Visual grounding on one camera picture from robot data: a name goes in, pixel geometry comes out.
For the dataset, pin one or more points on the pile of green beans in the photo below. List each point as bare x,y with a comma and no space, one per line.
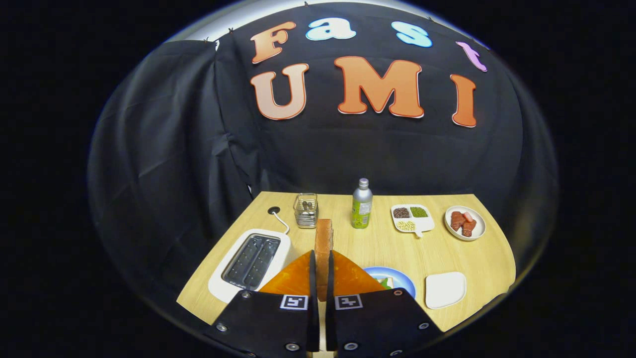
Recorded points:
419,212

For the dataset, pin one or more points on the white toaster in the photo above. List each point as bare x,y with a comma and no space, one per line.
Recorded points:
218,286

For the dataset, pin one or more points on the white divided dish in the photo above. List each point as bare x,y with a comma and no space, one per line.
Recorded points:
427,223

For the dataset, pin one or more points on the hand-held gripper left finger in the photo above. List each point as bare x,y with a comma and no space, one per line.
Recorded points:
313,278

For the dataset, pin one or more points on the brown sticks in holder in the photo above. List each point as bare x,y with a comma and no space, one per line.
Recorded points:
307,205

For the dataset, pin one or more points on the pile of yellow soybeans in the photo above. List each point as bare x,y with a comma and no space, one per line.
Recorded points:
406,225

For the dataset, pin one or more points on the white round plate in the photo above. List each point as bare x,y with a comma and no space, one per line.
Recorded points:
479,227

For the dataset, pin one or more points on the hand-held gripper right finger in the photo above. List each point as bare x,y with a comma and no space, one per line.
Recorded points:
329,278

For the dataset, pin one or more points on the pile of dark red beans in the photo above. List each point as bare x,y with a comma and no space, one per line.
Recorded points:
401,213

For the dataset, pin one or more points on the blue round plate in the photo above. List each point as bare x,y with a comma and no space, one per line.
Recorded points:
405,286

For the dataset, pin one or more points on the toasted bread slice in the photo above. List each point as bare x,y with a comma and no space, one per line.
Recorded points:
323,243

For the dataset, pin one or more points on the white bread slice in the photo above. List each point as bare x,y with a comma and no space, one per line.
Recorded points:
390,283

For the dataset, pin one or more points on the silver green drink bottle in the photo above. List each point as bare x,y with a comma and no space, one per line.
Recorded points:
362,209

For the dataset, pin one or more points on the white square plate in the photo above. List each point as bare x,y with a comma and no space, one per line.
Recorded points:
447,291

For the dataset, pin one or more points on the pink sausage piece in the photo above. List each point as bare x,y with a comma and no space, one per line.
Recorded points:
467,217

